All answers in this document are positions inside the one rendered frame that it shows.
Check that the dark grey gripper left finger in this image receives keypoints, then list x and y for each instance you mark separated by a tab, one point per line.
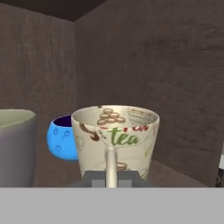
93	180

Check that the dark brown cabinet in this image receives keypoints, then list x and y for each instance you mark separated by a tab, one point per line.
163	73

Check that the blue spotted bowl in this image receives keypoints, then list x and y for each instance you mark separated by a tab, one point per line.
61	143

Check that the grey cup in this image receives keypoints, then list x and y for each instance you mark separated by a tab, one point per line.
16	151

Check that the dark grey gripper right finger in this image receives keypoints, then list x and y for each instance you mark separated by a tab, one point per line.
129	180

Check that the cream printed tea mug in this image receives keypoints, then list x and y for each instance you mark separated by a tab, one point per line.
122	145

